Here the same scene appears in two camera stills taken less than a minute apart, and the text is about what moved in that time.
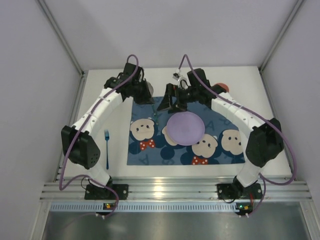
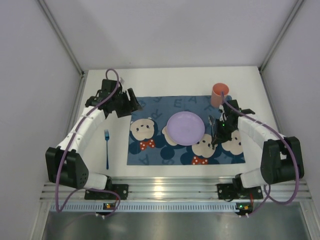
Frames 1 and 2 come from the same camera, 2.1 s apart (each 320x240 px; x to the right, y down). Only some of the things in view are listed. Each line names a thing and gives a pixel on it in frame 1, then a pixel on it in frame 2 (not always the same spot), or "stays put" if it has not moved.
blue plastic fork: (107, 137) stays put
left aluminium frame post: (66, 43) stays put
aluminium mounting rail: (176, 188) stays put
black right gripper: (173, 97) to (217, 131)
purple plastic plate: (185, 128) stays put
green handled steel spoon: (157, 123) to (212, 122)
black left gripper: (144, 95) to (127, 104)
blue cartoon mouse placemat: (149, 142) stays put
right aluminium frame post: (293, 14) stays put
